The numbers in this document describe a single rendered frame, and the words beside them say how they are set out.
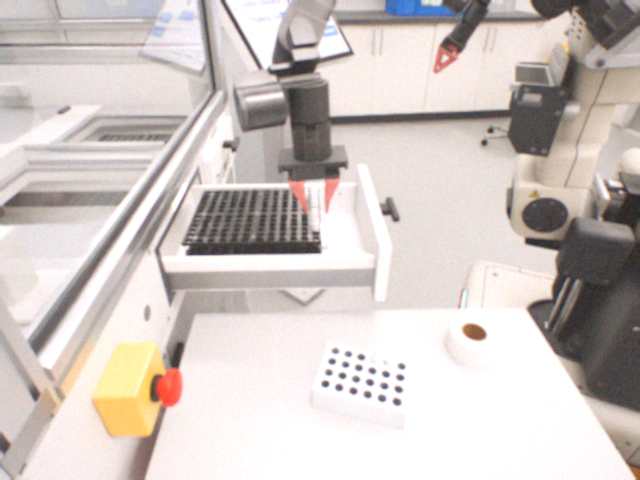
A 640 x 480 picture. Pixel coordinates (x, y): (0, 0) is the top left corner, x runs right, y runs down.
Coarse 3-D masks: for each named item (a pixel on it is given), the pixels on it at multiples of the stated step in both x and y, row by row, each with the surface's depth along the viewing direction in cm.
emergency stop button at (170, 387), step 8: (168, 376) 43; (176, 376) 44; (160, 384) 44; (168, 384) 43; (176, 384) 43; (160, 392) 43; (168, 392) 42; (176, 392) 43; (168, 400) 42; (176, 400) 43
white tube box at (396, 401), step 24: (336, 360) 57; (360, 360) 59; (408, 360) 57; (336, 384) 54; (360, 384) 54; (384, 384) 54; (408, 384) 54; (336, 408) 54; (360, 408) 52; (384, 408) 51
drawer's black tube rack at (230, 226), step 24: (216, 192) 78; (240, 192) 77; (264, 192) 78; (288, 192) 77; (192, 216) 70; (216, 216) 70; (240, 216) 70; (264, 216) 71; (288, 216) 70; (192, 240) 64; (216, 240) 64; (240, 240) 64; (264, 240) 64; (288, 240) 64
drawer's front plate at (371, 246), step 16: (368, 176) 77; (368, 192) 71; (368, 208) 68; (368, 224) 68; (384, 224) 63; (368, 240) 68; (384, 240) 59; (384, 256) 58; (384, 272) 60; (384, 288) 62
